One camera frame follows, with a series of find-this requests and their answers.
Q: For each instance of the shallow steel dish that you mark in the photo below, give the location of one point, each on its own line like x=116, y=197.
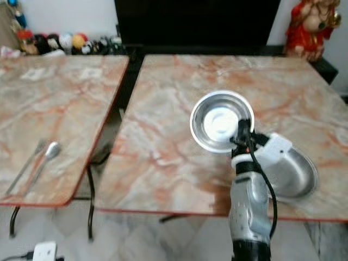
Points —
x=296, y=176

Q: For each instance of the black small figurine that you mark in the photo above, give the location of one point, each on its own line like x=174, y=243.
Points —
x=42, y=43

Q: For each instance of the steel spoon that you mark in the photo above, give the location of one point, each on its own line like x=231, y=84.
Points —
x=52, y=149

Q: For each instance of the yellow orange small figurine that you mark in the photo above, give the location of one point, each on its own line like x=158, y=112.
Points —
x=79, y=41

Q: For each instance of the white power plug adapter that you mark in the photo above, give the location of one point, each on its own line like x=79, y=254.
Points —
x=44, y=252

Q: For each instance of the small round steel bowl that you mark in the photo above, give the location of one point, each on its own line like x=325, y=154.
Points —
x=217, y=117

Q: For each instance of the pink white packet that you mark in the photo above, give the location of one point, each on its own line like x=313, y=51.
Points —
x=10, y=52

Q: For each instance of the large red robed statue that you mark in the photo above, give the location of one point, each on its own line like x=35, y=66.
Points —
x=310, y=32

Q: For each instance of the steel fork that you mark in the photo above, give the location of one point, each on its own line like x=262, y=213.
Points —
x=25, y=168

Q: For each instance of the black television screen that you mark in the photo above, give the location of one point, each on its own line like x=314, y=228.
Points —
x=196, y=22

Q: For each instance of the marble pattern folding table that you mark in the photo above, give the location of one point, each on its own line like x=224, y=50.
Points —
x=60, y=103
x=157, y=152

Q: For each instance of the white small figurine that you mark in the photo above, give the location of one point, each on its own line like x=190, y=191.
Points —
x=66, y=41

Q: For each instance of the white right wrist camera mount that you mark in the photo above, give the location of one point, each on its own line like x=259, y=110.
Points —
x=276, y=149

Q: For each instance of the blue ornament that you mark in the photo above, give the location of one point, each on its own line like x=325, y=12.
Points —
x=17, y=12

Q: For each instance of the red hat small figurine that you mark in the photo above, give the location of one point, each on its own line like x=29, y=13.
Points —
x=25, y=41

